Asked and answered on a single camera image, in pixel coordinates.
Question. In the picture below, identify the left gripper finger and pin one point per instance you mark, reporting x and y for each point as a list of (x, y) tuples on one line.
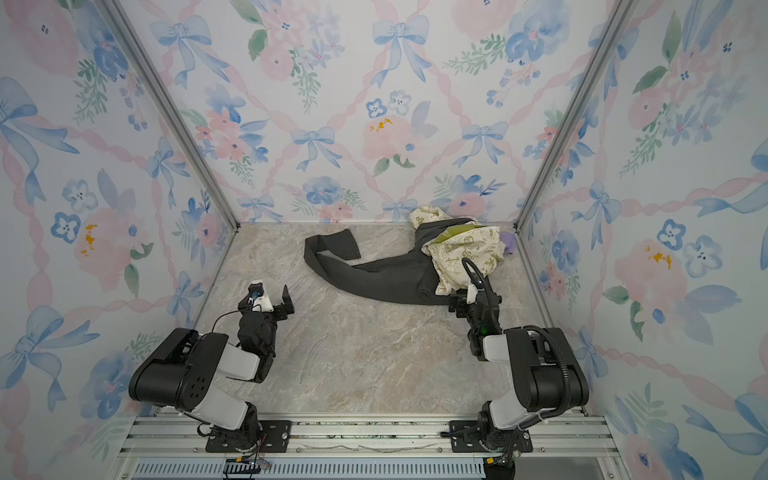
[(287, 301), (255, 291)]

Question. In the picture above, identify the purple cloth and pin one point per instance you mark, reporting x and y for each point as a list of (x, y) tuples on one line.
[(510, 242)]

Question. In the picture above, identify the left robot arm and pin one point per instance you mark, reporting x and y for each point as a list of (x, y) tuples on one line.
[(180, 374)]

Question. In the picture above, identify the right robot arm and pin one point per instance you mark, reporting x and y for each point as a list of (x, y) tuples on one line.
[(547, 380)]

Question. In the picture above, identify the cream green printed cloth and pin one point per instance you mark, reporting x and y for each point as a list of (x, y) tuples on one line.
[(450, 240)]

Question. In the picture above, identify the dark grey trousers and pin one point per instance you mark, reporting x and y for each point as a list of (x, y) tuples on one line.
[(409, 279)]

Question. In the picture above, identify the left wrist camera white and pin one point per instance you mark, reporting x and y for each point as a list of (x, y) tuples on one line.
[(263, 304)]

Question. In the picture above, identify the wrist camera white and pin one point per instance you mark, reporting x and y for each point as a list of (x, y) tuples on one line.
[(471, 294), (263, 304)]

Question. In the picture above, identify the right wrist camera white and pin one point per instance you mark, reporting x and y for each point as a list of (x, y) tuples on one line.
[(471, 294)]

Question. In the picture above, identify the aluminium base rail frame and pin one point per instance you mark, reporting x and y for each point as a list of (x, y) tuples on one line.
[(374, 446)]

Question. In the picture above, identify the left corner aluminium post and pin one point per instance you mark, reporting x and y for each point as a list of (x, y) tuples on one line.
[(117, 19)]

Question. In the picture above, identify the corner aluminium post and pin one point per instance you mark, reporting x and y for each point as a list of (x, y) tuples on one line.
[(117, 19), (614, 28)]

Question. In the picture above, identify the right corner aluminium post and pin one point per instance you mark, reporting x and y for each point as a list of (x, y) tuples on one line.
[(614, 28)]

